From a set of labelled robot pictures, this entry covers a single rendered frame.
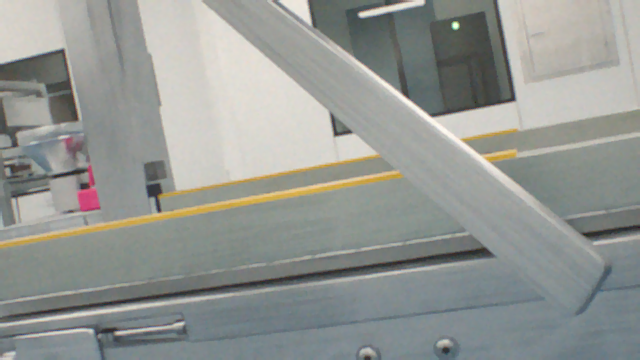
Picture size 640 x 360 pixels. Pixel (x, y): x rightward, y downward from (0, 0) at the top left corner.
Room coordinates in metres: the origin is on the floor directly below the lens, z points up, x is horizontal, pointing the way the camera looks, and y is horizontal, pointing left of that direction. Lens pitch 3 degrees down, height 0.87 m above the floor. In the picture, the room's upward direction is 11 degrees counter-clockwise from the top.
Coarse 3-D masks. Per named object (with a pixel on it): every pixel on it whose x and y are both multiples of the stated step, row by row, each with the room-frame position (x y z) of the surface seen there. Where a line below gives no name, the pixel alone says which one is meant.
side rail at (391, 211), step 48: (576, 144) 0.32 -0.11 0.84; (624, 144) 0.32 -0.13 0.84; (336, 192) 0.35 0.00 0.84; (384, 192) 0.35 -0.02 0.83; (528, 192) 0.33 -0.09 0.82; (576, 192) 0.32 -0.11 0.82; (624, 192) 0.32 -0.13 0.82; (48, 240) 0.40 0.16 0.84; (96, 240) 0.39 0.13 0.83; (144, 240) 0.38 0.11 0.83; (192, 240) 0.38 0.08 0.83; (240, 240) 0.37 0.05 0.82; (288, 240) 0.36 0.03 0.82; (336, 240) 0.35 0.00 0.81; (384, 240) 0.35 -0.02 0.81; (0, 288) 0.41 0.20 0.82; (48, 288) 0.40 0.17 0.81
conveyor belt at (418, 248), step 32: (576, 224) 0.34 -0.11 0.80; (608, 224) 0.34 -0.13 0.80; (320, 256) 0.38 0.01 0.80; (352, 256) 0.37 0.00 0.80; (384, 256) 0.37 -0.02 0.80; (416, 256) 0.36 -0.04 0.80; (96, 288) 0.42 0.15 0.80; (128, 288) 0.41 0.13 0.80; (160, 288) 0.40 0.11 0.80; (192, 288) 0.40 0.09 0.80
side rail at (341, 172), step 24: (576, 120) 0.58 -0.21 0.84; (600, 120) 0.57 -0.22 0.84; (624, 120) 0.57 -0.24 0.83; (480, 144) 0.60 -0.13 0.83; (504, 144) 0.59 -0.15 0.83; (528, 144) 0.59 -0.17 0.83; (552, 144) 0.58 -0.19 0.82; (336, 168) 0.63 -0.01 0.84; (360, 168) 0.63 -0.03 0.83; (384, 168) 0.62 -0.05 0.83; (192, 192) 0.67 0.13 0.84; (216, 192) 0.67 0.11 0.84; (240, 192) 0.66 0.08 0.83; (264, 192) 0.65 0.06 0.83
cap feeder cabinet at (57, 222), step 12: (48, 216) 3.18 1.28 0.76; (60, 216) 2.89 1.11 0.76; (72, 216) 2.77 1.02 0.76; (84, 216) 2.76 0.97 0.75; (96, 216) 2.76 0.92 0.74; (12, 228) 2.81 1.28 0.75; (24, 228) 2.81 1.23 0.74; (36, 228) 2.80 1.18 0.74; (48, 228) 2.79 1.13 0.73; (60, 228) 2.78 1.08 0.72; (72, 228) 2.78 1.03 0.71; (0, 240) 2.83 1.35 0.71
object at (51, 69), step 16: (0, 64) 5.87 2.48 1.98; (16, 64) 5.85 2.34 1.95; (32, 64) 5.82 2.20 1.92; (48, 64) 5.80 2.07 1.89; (64, 64) 5.78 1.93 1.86; (16, 80) 5.85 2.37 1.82; (32, 80) 5.83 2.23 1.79; (48, 80) 5.81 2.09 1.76; (64, 80) 5.79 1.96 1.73; (32, 96) 5.83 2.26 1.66; (48, 96) 5.81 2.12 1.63; (64, 96) 5.79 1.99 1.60; (64, 112) 5.79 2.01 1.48; (32, 160) 5.85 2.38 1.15; (32, 192) 5.86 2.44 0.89
